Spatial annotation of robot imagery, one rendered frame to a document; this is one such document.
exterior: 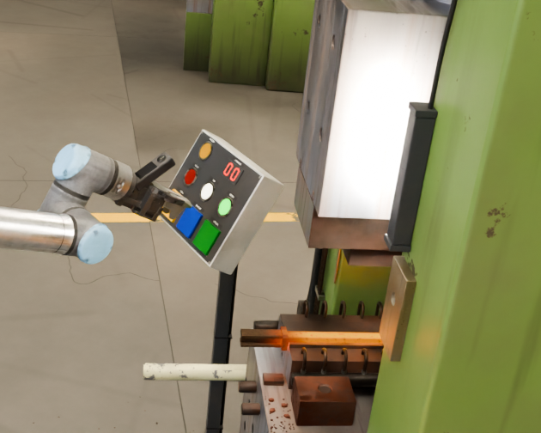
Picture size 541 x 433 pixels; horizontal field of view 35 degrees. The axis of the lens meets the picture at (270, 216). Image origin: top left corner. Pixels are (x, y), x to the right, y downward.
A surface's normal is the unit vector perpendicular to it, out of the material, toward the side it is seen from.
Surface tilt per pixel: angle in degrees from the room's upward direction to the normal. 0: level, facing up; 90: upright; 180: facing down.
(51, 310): 0
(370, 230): 90
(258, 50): 90
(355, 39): 90
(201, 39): 90
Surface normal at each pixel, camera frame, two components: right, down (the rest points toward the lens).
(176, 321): 0.10, -0.89
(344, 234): 0.12, 0.46
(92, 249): 0.67, 0.41
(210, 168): -0.68, -0.31
